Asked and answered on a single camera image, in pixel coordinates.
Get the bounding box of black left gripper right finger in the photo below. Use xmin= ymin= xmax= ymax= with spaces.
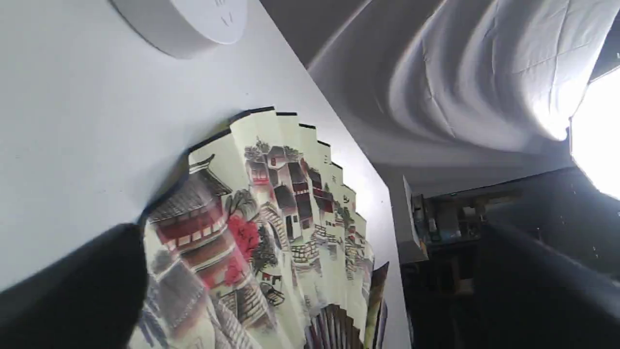
xmin=474 ymin=224 xmax=620 ymax=349

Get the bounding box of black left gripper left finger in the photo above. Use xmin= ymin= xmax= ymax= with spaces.
xmin=0 ymin=223 xmax=148 ymax=349

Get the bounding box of painted paper folding fan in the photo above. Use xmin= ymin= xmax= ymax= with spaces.
xmin=126 ymin=107 xmax=389 ymax=349

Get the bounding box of white desk lamp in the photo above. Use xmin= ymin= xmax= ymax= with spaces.
xmin=111 ymin=0 xmax=248 ymax=59

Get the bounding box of cluttered background shelf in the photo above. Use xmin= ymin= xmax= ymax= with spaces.
xmin=401 ymin=168 xmax=619 ymax=349

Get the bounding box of grey backdrop curtain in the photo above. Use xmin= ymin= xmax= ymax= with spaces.
xmin=261 ymin=0 xmax=619 ymax=192

